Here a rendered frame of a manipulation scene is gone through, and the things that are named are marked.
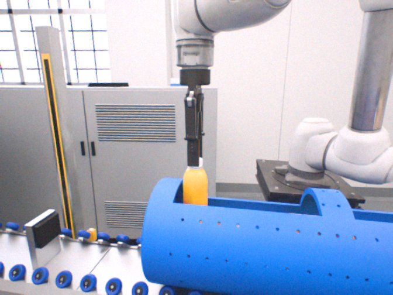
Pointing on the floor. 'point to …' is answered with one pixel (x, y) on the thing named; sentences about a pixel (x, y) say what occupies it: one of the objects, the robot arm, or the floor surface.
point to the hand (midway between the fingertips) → (195, 151)
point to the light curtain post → (60, 126)
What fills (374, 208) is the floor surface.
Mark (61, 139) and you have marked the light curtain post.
